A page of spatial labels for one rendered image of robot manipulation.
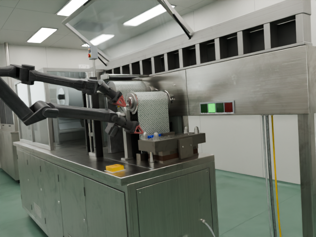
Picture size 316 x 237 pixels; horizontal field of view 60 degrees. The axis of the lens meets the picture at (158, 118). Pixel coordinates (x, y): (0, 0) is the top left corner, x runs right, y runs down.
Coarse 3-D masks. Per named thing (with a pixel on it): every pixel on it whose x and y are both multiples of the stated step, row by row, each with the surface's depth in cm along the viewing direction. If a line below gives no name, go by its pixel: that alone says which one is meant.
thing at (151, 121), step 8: (144, 112) 168; (152, 112) 171; (160, 112) 175; (144, 120) 168; (152, 120) 171; (160, 120) 175; (168, 120) 179; (144, 128) 168; (152, 128) 171; (160, 128) 175; (168, 128) 179
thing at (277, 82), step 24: (288, 48) 123; (312, 48) 121; (192, 72) 171; (216, 72) 157; (240, 72) 144; (264, 72) 134; (288, 72) 124; (312, 72) 121; (192, 96) 173; (216, 96) 158; (240, 96) 145; (264, 96) 135; (288, 96) 125; (312, 96) 121
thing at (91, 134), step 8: (88, 96) 194; (96, 96) 184; (88, 104) 192; (96, 104) 184; (88, 120) 189; (96, 120) 184; (88, 128) 196; (96, 128) 184; (88, 136) 196; (96, 136) 184; (88, 144) 196; (96, 144) 184; (88, 152) 195; (96, 152) 184
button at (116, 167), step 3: (111, 165) 146; (114, 165) 145; (117, 165) 145; (120, 165) 144; (108, 168) 142; (111, 168) 140; (114, 168) 140; (117, 168) 141; (120, 168) 142; (123, 168) 143; (111, 171) 140; (114, 171) 140
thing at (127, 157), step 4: (124, 112) 170; (128, 112) 169; (124, 116) 168; (128, 116) 169; (124, 128) 170; (124, 132) 170; (124, 136) 170; (128, 136) 170; (124, 140) 171; (128, 140) 170; (124, 144) 171; (128, 144) 170; (124, 148) 172; (128, 148) 170; (128, 152) 170; (128, 156) 170; (132, 156) 172
